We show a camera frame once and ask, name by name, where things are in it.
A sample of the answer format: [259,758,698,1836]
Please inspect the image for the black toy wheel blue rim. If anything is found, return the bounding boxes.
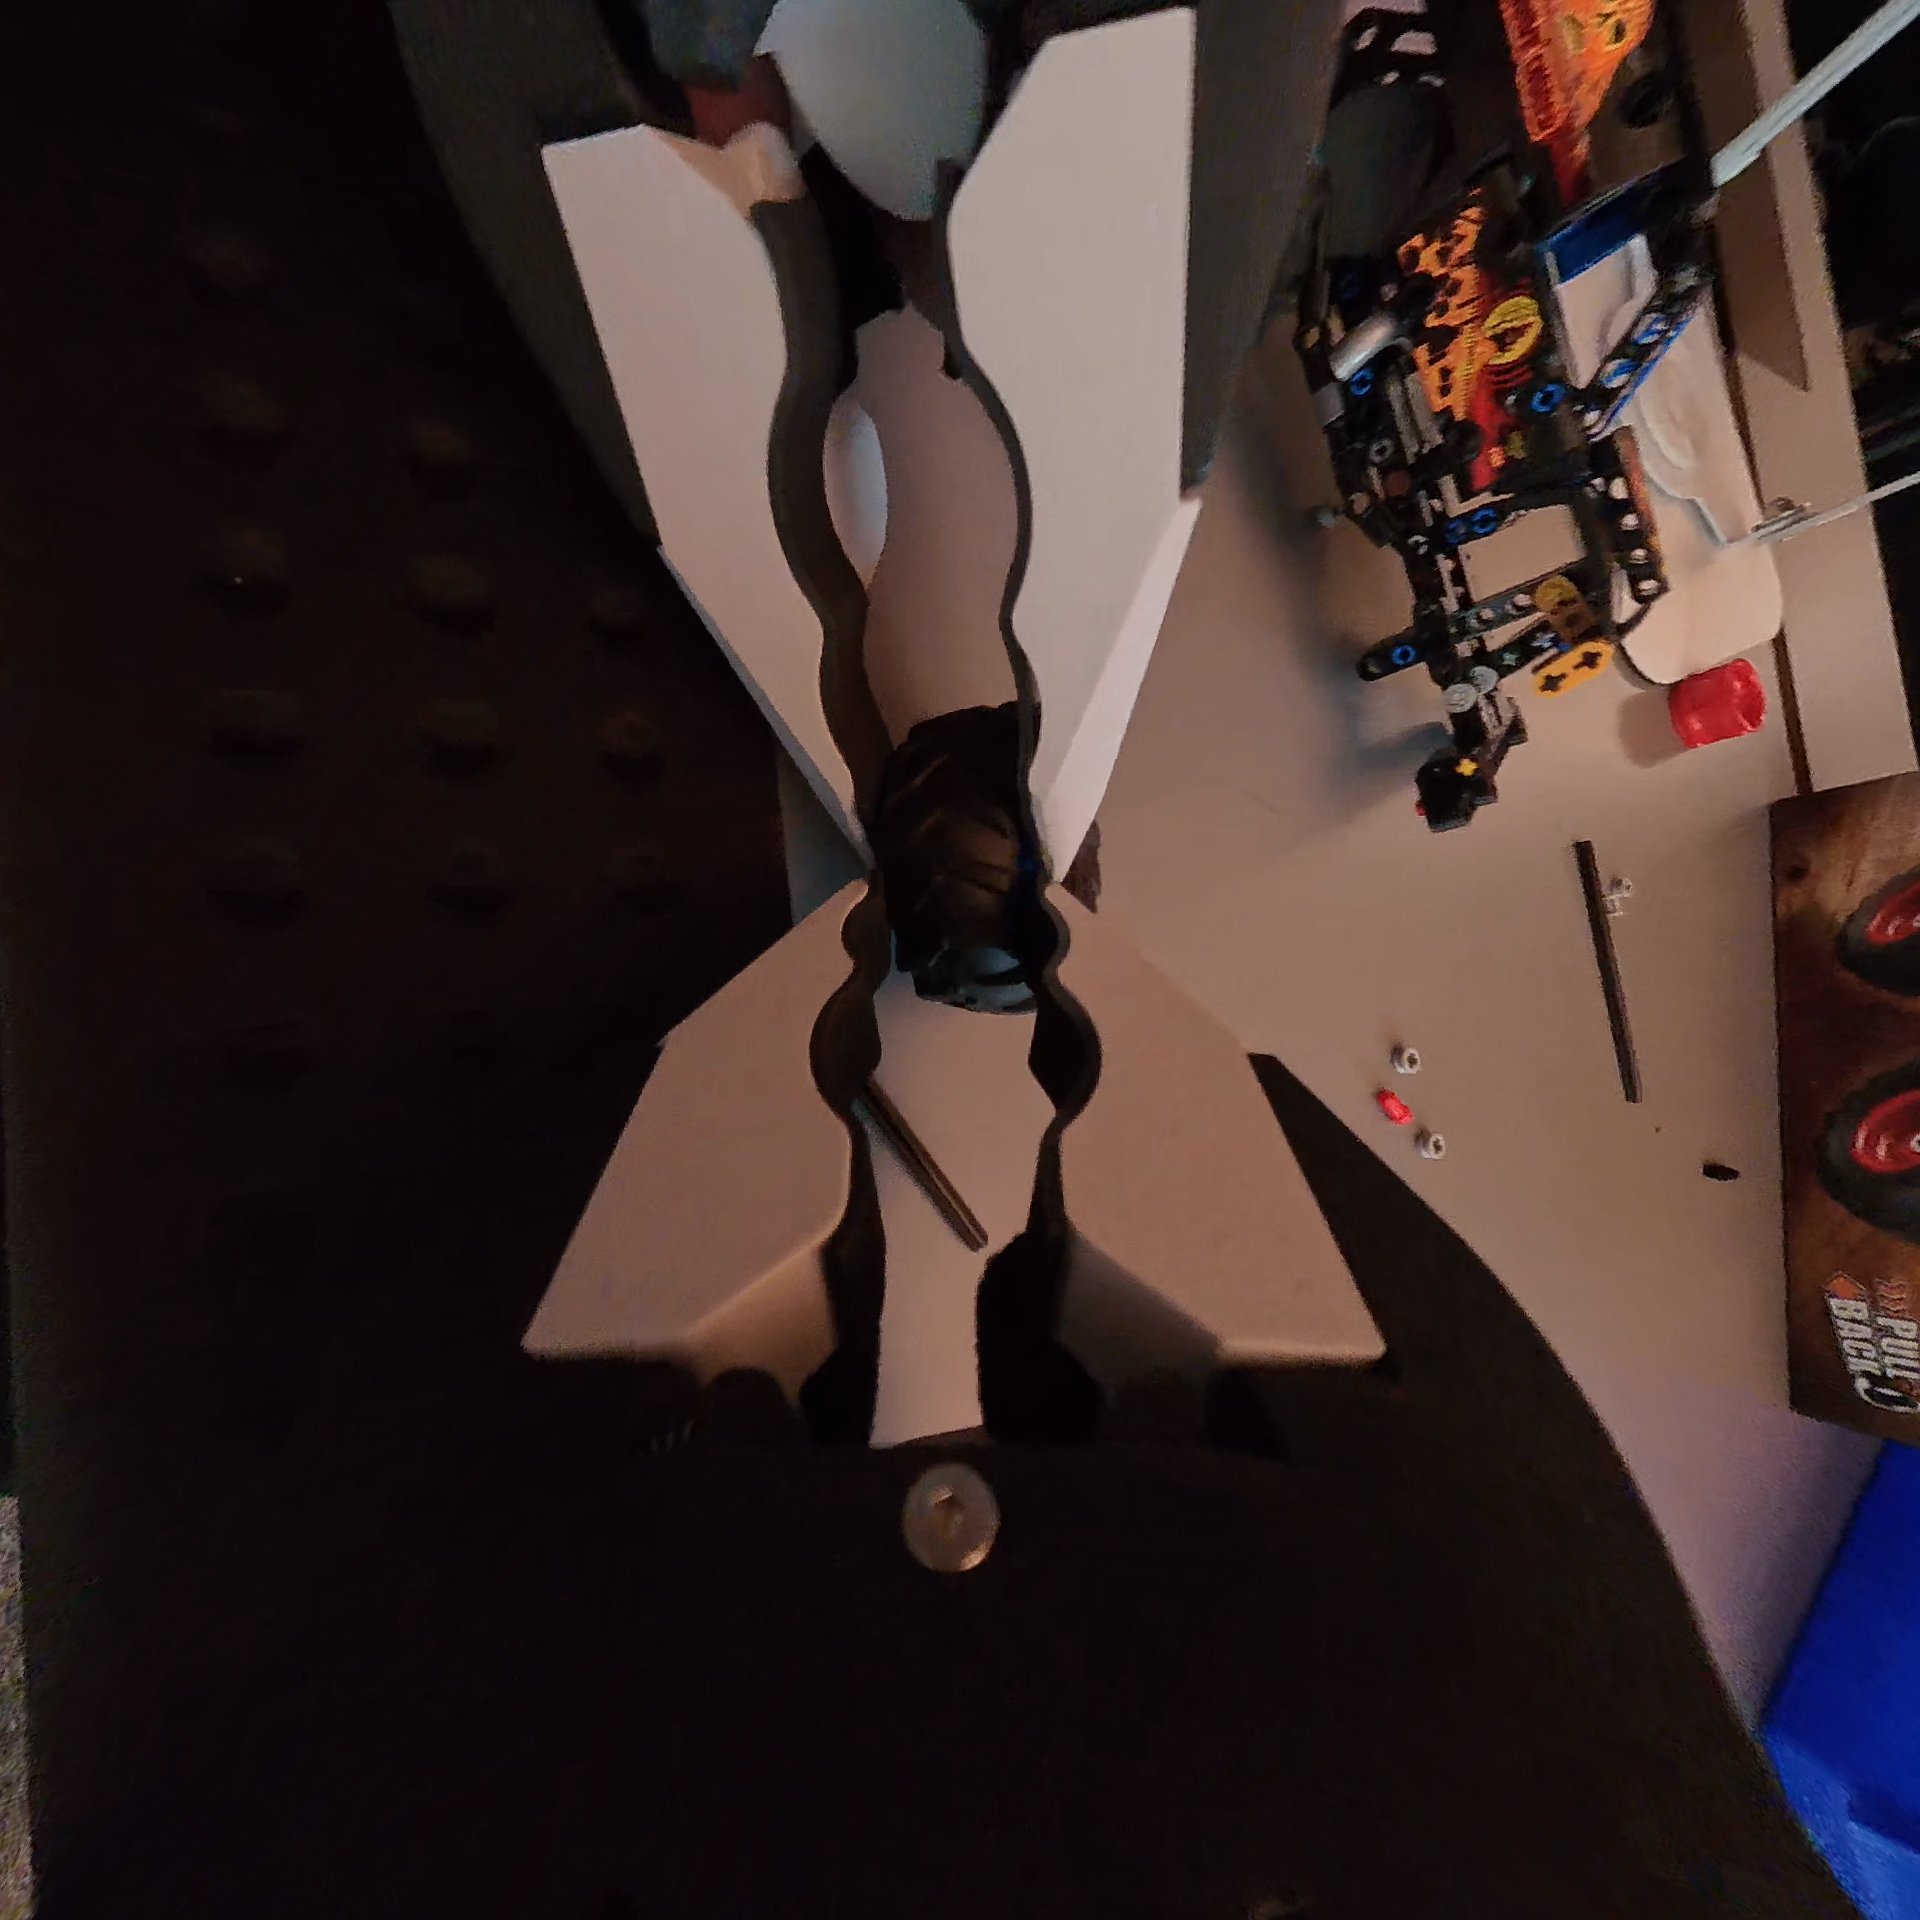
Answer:
[873,701,1051,1022]

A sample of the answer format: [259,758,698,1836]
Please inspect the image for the toy brick monster truck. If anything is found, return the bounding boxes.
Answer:
[1296,0,1718,837]

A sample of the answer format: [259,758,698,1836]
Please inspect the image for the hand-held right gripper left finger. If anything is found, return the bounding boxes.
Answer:
[518,877,904,1449]

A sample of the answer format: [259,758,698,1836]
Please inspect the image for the long black axle rod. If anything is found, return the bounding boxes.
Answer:
[1573,839,1643,1107]

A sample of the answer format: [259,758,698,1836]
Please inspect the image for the white base metal stand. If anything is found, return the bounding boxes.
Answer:
[1545,0,1920,684]

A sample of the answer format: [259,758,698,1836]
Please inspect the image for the grey desk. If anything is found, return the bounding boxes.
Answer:
[773,0,1920,1728]

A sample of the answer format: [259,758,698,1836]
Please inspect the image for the red toy wheel rim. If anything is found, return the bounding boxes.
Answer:
[1669,655,1770,750]

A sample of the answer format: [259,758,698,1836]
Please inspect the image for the blue storage bin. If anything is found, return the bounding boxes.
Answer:
[1762,1446,1920,1920]

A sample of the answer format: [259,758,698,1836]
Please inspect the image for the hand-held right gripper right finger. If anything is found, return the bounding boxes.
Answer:
[976,881,1386,1449]

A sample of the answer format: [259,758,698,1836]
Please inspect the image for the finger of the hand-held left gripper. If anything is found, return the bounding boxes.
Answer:
[930,4,1209,887]
[539,119,904,879]

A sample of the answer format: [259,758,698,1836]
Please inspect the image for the printed toy truck box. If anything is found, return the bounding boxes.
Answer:
[1770,773,1920,1449]

